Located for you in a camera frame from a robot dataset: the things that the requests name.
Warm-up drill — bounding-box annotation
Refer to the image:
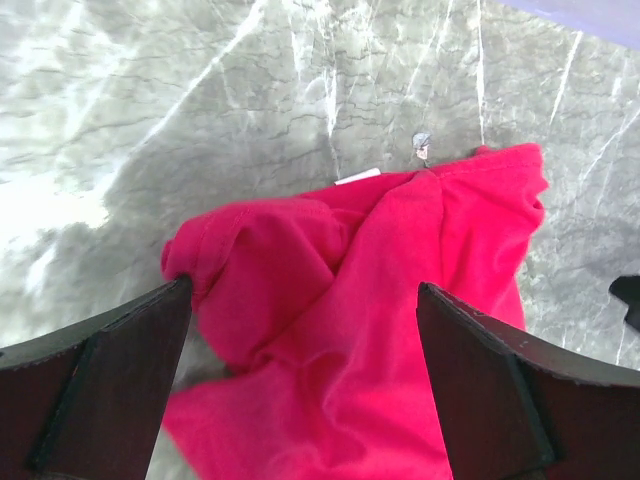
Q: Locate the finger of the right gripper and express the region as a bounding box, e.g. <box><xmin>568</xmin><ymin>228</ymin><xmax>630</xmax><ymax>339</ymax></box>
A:
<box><xmin>609</xmin><ymin>275</ymin><xmax>640</xmax><ymax>333</ymax></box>

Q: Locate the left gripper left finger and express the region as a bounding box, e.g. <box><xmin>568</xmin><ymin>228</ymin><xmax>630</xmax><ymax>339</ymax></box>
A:
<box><xmin>1</xmin><ymin>276</ymin><xmax>192</xmax><ymax>479</ymax></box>

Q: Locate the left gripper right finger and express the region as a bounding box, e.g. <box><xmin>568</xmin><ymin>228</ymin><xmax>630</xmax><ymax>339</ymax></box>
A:
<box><xmin>417</xmin><ymin>283</ymin><xmax>639</xmax><ymax>479</ymax></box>

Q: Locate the red t shirt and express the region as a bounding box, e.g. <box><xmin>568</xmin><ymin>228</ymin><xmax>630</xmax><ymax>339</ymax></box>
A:
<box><xmin>161</xmin><ymin>144</ymin><xmax>547</xmax><ymax>479</ymax></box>

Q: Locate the white garment label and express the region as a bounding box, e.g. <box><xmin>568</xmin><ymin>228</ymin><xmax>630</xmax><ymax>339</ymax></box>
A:
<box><xmin>334</xmin><ymin>168</ymin><xmax>381</xmax><ymax>185</ymax></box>

